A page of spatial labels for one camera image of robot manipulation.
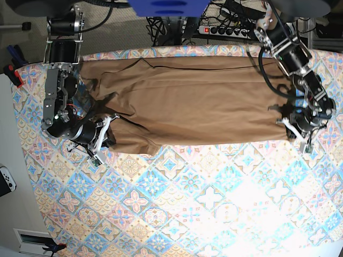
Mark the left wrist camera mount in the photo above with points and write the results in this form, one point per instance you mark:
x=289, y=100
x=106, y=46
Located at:
x=306, y=146

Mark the patterned tile tablecloth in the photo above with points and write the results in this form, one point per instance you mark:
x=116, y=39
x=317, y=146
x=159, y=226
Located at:
x=253, y=199

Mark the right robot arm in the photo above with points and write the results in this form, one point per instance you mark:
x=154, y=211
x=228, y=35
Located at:
x=62, y=54

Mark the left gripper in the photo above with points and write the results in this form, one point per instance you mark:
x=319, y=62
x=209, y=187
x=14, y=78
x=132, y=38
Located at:
x=290, y=135

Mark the white vent box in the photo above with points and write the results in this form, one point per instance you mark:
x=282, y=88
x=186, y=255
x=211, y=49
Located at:
x=33, y=242

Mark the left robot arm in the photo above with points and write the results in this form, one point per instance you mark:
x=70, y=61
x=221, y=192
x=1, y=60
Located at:
x=305, y=114

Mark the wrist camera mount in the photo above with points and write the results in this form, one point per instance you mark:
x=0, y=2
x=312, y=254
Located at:
x=306, y=146
x=90, y=136

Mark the black clamp bottom left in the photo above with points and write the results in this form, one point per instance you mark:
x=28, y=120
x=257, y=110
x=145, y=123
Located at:
x=53, y=247

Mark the white power strip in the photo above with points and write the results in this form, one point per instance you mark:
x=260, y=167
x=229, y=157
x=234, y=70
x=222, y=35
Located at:
x=240, y=33

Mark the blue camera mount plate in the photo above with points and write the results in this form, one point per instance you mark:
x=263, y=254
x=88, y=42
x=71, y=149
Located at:
x=169, y=8

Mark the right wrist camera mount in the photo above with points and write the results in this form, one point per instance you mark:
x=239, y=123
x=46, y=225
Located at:
x=90, y=136

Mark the brown t-shirt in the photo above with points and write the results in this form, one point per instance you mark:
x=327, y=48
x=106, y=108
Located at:
x=186, y=101

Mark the black caster wheel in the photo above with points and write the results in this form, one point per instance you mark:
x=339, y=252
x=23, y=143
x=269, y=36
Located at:
x=26, y=26

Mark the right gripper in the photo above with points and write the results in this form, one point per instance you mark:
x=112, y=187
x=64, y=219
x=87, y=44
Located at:
x=109, y=140

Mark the red black clamp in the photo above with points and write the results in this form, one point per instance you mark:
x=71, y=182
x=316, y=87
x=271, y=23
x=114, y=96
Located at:
x=13, y=75

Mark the white game controller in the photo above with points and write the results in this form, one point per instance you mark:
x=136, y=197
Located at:
x=7, y=182

